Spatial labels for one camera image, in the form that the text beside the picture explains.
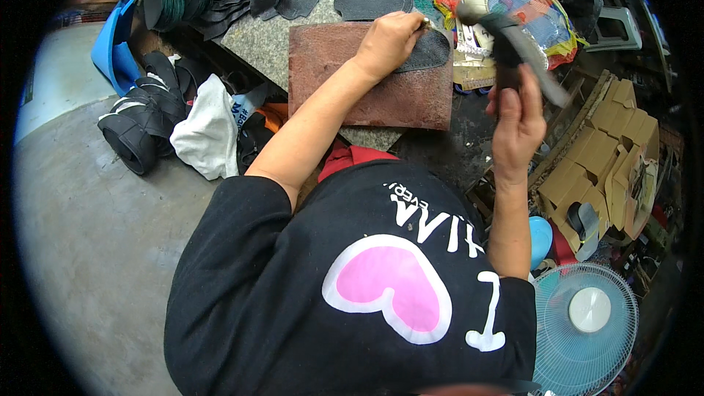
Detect beige paper patterns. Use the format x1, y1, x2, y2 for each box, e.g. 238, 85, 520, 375
452, 21, 500, 92

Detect person's left hand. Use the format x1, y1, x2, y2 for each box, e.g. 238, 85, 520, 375
352, 11, 429, 85

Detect blue plastic bowl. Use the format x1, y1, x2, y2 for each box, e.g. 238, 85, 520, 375
528, 216, 554, 271

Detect orange cloth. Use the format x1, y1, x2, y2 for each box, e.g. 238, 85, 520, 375
257, 102, 290, 134

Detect heap of black shoe uppers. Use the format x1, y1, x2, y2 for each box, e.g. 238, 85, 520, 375
97, 51, 212, 177

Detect reddish brown work board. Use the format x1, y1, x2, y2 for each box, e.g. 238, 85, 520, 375
287, 21, 455, 132

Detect dark hammer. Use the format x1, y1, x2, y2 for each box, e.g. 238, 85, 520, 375
455, 1, 573, 110

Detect person's body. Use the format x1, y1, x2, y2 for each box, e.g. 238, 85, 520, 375
164, 159, 543, 396

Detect blue plastic dustpan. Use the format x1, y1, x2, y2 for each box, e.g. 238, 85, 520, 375
90, 0, 143, 98

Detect colourful mesh bag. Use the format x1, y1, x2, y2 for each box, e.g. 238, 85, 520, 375
433, 0, 588, 70

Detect pale blue electric fan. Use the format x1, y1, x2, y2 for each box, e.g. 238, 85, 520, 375
530, 262, 640, 396

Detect grey shoe sole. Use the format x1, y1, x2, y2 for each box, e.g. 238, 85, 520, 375
566, 201, 601, 263

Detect grey plastic stool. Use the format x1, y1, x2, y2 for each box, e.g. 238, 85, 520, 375
584, 6, 643, 54

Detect grey granite slab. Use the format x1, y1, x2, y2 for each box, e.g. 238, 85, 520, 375
220, 0, 420, 153

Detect heap of cardboard boxes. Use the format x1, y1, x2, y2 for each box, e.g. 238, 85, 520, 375
537, 77, 661, 263

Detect white cloth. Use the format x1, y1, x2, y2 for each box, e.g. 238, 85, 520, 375
169, 74, 241, 182

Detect blue and white bag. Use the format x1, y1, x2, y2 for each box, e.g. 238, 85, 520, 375
230, 85, 268, 128

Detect red cloth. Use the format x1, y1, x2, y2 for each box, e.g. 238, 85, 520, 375
317, 145, 400, 183

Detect person's right hand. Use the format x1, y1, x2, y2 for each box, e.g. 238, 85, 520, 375
486, 63, 549, 184

